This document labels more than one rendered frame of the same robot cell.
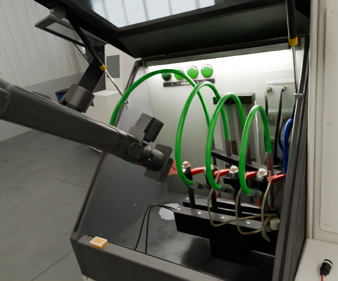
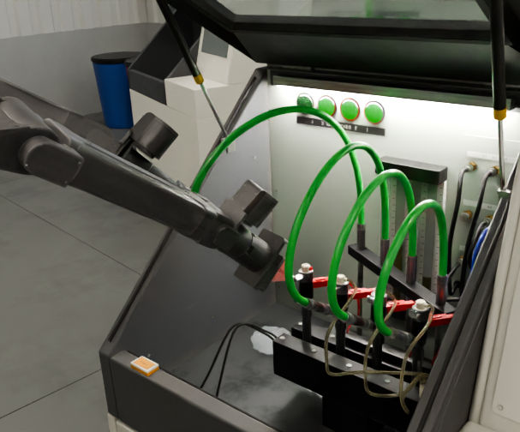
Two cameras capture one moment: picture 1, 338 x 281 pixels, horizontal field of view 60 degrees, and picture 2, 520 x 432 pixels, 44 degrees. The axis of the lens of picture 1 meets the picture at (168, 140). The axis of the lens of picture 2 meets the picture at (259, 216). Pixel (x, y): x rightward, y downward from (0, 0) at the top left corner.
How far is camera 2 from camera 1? 0.31 m
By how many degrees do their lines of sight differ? 5
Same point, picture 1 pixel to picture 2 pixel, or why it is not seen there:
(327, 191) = (511, 354)
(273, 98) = (475, 183)
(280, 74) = (493, 147)
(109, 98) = (200, 97)
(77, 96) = (152, 133)
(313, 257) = not seen: outside the picture
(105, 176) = (171, 261)
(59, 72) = (105, 15)
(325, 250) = not seen: outside the picture
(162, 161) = (265, 260)
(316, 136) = (510, 266)
